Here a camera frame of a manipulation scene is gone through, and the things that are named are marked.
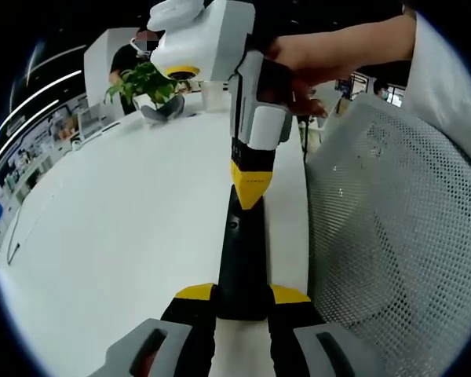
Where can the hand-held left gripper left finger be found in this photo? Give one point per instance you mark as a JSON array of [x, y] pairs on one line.
[[157, 345]]

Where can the clear plastic cup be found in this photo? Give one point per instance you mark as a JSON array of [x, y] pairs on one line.
[[212, 94]]

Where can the ceiling light strip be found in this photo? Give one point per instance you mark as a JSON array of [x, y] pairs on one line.
[[23, 133], [39, 96]]

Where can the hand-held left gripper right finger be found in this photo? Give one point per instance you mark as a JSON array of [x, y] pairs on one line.
[[318, 345]]

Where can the dark plant pot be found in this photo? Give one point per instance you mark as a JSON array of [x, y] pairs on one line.
[[163, 110]]

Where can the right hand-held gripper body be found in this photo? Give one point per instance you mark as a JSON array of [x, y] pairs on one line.
[[204, 39]]

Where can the white tabletop device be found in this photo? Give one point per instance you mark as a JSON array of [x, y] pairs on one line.
[[98, 123]]

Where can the white mesh office chair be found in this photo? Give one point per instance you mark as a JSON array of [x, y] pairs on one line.
[[396, 243]]

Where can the white square pillar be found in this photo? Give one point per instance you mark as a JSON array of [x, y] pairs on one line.
[[98, 66]]

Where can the person's right hand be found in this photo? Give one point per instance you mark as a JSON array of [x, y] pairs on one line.
[[310, 55]]

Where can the green potted plant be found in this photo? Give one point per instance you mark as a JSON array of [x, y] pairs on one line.
[[145, 82]]

